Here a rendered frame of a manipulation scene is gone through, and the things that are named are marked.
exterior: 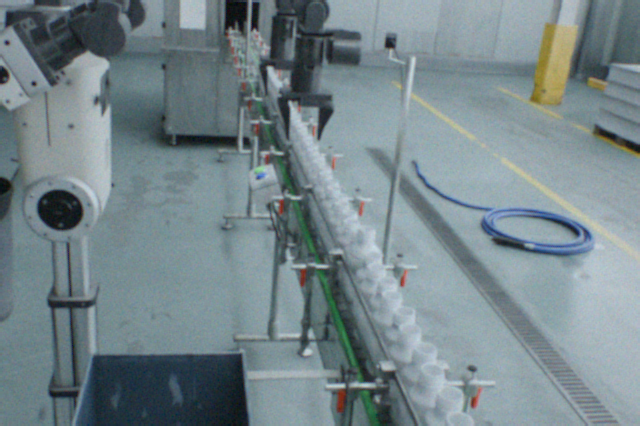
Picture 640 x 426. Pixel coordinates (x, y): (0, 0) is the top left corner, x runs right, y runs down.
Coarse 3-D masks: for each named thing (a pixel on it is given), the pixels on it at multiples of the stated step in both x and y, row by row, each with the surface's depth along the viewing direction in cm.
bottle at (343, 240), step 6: (348, 222) 159; (354, 222) 158; (348, 228) 156; (342, 234) 158; (348, 234) 156; (342, 240) 157; (348, 240) 156; (342, 246) 157; (342, 264) 158; (342, 270) 158
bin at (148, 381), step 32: (160, 352) 139; (192, 352) 140; (224, 352) 141; (96, 384) 139; (128, 384) 140; (160, 384) 141; (192, 384) 142; (224, 384) 143; (96, 416) 142; (128, 416) 143; (160, 416) 144; (192, 416) 145; (224, 416) 146
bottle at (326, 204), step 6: (330, 186) 180; (336, 186) 180; (330, 192) 177; (336, 192) 177; (330, 198) 178; (324, 204) 178; (330, 204) 178; (324, 210) 178; (318, 228) 183; (324, 228) 180; (324, 234) 181; (318, 240) 183
